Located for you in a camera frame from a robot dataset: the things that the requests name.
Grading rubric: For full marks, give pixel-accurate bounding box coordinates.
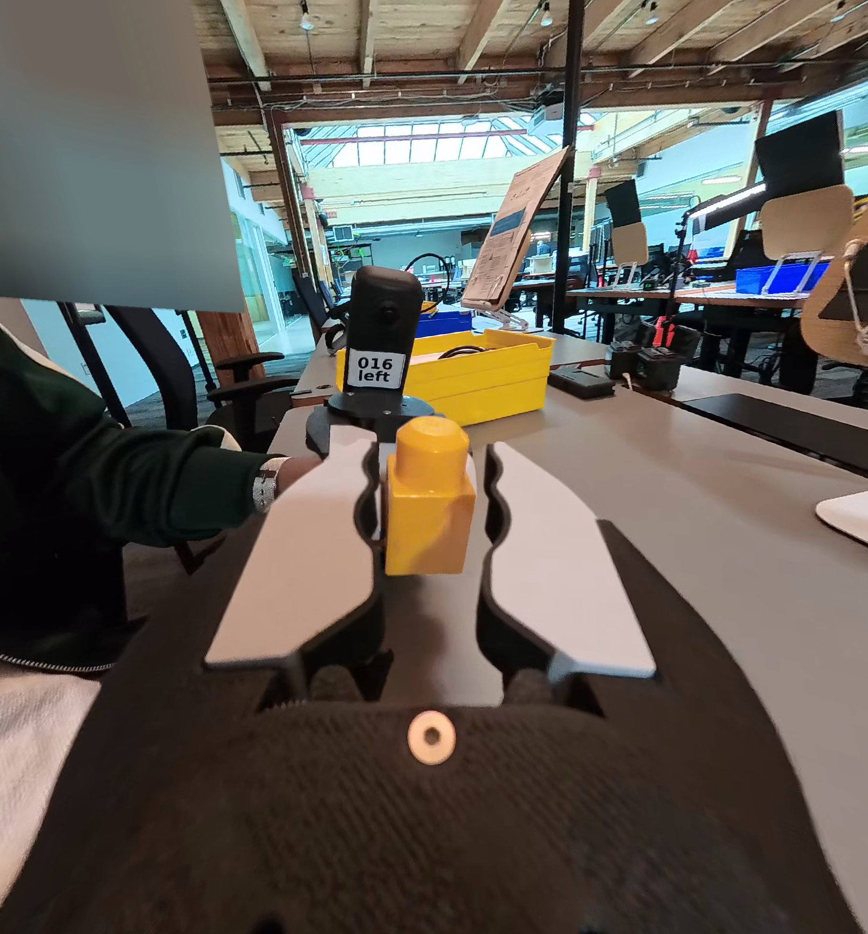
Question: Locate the slim wooden post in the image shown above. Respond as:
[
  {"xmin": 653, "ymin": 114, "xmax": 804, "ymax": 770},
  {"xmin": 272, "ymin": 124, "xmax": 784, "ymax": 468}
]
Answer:
[{"xmin": 262, "ymin": 109, "xmax": 321, "ymax": 293}]

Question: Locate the black lamp with light bar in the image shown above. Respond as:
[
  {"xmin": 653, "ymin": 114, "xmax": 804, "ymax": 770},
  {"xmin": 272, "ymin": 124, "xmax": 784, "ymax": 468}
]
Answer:
[{"xmin": 663, "ymin": 182, "xmax": 768, "ymax": 344}]

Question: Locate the person's left forearm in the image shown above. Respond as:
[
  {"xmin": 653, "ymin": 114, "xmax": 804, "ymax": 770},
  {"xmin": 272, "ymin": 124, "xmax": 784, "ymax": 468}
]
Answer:
[{"xmin": 106, "ymin": 427, "xmax": 274, "ymax": 548}]

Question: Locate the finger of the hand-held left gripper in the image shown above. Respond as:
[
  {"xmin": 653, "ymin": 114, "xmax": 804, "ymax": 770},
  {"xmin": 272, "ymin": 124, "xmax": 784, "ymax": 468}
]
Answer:
[{"xmin": 323, "ymin": 423, "xmax": 381, "ymax": 475}]

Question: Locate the wooden pillar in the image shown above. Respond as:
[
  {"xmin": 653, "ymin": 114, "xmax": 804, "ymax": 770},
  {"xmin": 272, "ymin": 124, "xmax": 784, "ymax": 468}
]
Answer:
[{"xmin": 196, "ymin": 310, "xmax": 267, "ymax": 380}]

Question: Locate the person's left hand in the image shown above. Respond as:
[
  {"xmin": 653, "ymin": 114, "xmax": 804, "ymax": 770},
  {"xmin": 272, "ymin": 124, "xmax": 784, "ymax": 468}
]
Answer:
[{"xmin": 275, "ymin": 456, "xmax": 327, "ymax": 499}]

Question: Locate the yellow plastic bin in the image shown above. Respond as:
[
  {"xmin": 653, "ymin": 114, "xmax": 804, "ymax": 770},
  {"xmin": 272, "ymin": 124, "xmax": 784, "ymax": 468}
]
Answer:
[{"xmin": 335, "ymin": 328, "xmax": 557, "ymax": 428}]

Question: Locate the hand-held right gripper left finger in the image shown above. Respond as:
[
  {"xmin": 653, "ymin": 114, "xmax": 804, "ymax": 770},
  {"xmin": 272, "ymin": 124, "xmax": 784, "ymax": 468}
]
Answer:
[{"xmin": 205, "ymin": 440, "xmax": 387, "ymax": 688}]

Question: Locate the black office chair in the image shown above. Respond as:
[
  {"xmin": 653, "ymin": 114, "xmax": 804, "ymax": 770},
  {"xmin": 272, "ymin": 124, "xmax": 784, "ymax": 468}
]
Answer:
[{"xmin": 58, "ymin": 301, "xmax": 303, "ymax": 457}]

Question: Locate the black desk mat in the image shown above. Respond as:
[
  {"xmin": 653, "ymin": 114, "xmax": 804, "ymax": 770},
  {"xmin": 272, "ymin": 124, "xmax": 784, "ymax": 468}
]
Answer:
[{"xmin": 682, "ymin": 393, "xmax": 868, "ymax": 484}]

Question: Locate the blue plastic bin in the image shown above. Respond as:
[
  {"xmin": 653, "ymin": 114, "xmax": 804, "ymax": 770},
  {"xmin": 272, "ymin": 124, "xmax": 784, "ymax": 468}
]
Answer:
[
  {"xmin": 735, "ymin": 264, "xmax": 832, "ymax": 296},
  {"xmin": 418, "ymin": 310, "xmax": 475, "ymax": 340}
]

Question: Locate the silver wristwatch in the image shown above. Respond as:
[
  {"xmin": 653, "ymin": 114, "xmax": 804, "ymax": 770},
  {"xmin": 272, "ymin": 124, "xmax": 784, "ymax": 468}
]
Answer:
[{"xmin": 251, "ymin": 457, "xmax": 290, "ymax": 513}]

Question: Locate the grey desk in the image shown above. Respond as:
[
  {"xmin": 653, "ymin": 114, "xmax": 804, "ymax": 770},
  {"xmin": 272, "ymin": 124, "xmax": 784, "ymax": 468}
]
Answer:
[{"xmin": 266, "ymin": 330, "xmax": 868, "ymax": 934}]

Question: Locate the black flat box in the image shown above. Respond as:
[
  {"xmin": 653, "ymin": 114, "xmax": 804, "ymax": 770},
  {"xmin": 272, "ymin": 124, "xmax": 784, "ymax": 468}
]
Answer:
[{"xmin": 548, "ymin": 365, "xmax": 616, "ymax": 400}]

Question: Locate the printed cardboard panel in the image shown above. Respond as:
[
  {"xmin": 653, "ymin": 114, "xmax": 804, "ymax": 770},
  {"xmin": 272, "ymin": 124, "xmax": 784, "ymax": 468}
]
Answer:
[{"xmin": 461, "ymin": 146, "xmax": 573, "ymax": 307}]

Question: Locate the white panel stand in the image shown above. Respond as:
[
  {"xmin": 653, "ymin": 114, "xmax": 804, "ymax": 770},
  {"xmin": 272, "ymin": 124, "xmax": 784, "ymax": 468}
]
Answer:
[{"xmin": 470, "ymin": 301, "xmax": 531, "ymax": 331}]

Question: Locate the yellow toy block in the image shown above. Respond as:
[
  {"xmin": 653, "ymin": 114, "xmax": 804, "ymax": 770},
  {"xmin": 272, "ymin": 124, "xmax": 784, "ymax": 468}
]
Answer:
[{"xmin": 384, "ymin": 416, "xmax": 477, "ymax": 577}]

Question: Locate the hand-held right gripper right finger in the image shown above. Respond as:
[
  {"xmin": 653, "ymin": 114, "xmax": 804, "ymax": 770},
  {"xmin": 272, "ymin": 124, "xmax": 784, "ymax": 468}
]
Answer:
[{"xmin": 476, "ymin": 441, "xmax": 658, "ymax": 692}]

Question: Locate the tan and black board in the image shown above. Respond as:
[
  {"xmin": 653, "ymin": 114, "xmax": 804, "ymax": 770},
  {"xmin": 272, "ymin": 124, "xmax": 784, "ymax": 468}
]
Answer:
[
  {"xmin": 603, "ymin": 179, "xmax": 651, "ymax": 289},
  {"xmin": 753, "ymin": 109, "xmax": 856, "ymax": 296}
]

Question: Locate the black steel pole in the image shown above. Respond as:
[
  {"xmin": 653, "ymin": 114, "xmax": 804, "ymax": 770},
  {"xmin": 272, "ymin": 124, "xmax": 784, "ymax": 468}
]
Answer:
[{"xmin": 552, "ymin": 0, "xmax": 586, "ymax": 333}]

